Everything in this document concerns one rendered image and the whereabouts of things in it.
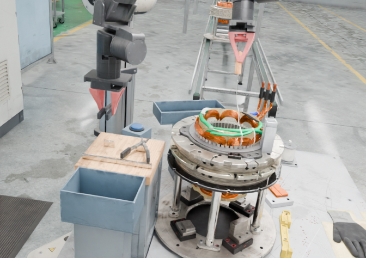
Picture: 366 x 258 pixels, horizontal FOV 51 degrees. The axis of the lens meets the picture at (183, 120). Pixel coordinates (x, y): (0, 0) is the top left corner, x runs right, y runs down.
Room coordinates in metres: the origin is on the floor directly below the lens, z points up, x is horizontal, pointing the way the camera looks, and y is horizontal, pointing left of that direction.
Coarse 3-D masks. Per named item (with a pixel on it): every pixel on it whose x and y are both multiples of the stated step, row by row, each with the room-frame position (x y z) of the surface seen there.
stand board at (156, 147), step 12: (96, 144) 0.93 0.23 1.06; (120, 144) 0.94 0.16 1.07; (132, 144) 0.95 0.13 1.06; (156, 144) 0.97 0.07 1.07; (108, 156) 0.87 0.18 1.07; (132, 156) 0.88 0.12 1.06; (144, 156) 0.89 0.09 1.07; (156, 156) 0.90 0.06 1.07; (96, 168) 0.81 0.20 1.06; (108, 168) 0.81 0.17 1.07; (120, 168) 0.82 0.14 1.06; (132, 168) 0.83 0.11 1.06; (144, 168) 0.83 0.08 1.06; (156, 168) 0.87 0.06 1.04
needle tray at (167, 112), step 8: (160, 104) 1.30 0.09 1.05; (168, 104) 1.31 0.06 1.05; (176, 104) 1.32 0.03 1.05; (184, 104) 1.34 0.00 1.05; (192, 104) 1.35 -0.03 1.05; (200, 104) 1.36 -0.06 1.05; (208, 104) 1.37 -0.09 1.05; (216, 104) 1.37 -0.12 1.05; (152, 112) 1.29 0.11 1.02; (160, 112) 1.21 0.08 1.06; (168, 112) 1.30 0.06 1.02; (176, 112) 1.22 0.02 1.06; (184, 112) 1.22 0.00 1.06; (192, 112) 1.24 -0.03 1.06; (160, 120) 1.20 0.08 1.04; (168, 120) 1.21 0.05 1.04; (176, 120) 1.22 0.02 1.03; (168, 168) 1.30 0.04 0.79
